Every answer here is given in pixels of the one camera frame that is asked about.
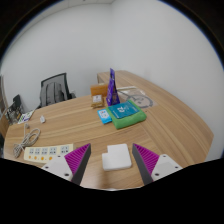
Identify dark cardboard boxes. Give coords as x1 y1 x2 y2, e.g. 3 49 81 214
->
4 101 24 125

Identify grey backpack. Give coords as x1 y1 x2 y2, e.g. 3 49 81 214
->
39 81 66 108

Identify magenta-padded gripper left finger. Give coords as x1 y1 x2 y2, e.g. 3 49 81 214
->
40 142 92 186

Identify cream power strip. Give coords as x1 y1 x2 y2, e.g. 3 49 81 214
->
23 143 75 164

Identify black mesh office chair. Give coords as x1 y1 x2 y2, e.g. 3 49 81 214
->
37 72 77 109

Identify wooden glass-door cabinet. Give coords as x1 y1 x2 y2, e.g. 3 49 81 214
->
0 74 10 138

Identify grey-white power strip cable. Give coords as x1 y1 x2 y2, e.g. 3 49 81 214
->
12 114 47 159

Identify small tan box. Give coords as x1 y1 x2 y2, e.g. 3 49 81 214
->
90 94 105 109

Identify small blue packet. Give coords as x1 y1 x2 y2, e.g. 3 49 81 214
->
97 108 113 125

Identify white charger block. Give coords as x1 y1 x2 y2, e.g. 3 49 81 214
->
101 143 133 172

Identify teal flat packet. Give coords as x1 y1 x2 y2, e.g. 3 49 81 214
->
108 101 139 119

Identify small black chair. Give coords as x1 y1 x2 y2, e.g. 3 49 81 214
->
12 94 23 108

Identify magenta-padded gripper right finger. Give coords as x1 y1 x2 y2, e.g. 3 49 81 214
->
131 143 183 186

